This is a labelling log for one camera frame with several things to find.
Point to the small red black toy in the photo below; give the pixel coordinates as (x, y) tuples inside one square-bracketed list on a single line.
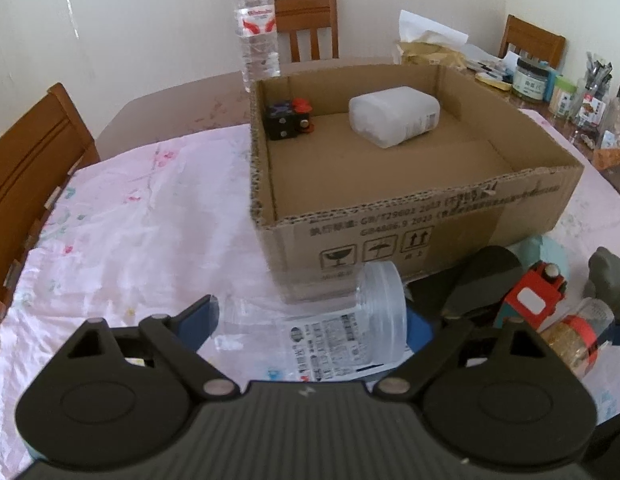
[(303, 115)]

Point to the wooden chair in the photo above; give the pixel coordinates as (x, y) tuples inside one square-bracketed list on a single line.
[(310, 30), (30, 170), (532, 40)]

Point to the clear plastic water bottle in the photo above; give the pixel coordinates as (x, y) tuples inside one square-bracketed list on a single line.
[(257, 35)]

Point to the spice jar with red label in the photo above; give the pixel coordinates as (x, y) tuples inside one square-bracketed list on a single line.
[(577, 335)]

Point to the glass jar with dark lid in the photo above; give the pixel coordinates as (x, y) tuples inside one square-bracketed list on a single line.
[(532, 80)]

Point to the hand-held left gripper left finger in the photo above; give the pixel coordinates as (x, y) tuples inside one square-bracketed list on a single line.
[(200, 320)]

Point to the black computer mouse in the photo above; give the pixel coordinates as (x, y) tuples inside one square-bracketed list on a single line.
[(484, 280)]

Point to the light blue oval case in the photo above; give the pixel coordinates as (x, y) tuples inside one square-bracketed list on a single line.
[(544, 250)]

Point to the pink floral tablecloth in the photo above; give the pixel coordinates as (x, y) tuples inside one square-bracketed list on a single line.
[(140, 235)]

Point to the green lidded container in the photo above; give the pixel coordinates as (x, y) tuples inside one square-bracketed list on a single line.
[(565, 97)]

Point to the white paper sheet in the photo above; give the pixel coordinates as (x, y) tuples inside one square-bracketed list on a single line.
[(429, 25)]

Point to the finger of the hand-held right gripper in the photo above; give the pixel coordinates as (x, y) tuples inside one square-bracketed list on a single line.
[(617, 337)]

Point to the clear plastic jar with label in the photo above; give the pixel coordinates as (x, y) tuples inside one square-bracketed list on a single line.
[(340, 330)]

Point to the clear glass jar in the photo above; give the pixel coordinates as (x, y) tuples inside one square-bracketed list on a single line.
[(614, 120)]

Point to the small jar with red label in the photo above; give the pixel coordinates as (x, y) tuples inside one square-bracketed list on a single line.
[(589, 110)]

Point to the brown paper bag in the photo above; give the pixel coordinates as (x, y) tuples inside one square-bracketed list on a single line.
[(429, 55)]

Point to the red toy train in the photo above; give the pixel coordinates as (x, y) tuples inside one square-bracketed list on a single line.
[(532, 297)]

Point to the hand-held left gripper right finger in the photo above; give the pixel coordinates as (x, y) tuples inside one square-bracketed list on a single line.
[(419, 332)]

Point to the grey elephant toy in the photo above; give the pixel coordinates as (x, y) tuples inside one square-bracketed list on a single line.
[(609, 275)]

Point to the black cube toy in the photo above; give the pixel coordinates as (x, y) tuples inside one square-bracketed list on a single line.
[(280, 120)]

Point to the cardboard box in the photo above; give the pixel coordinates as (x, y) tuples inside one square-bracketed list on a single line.
[(389, 170)]

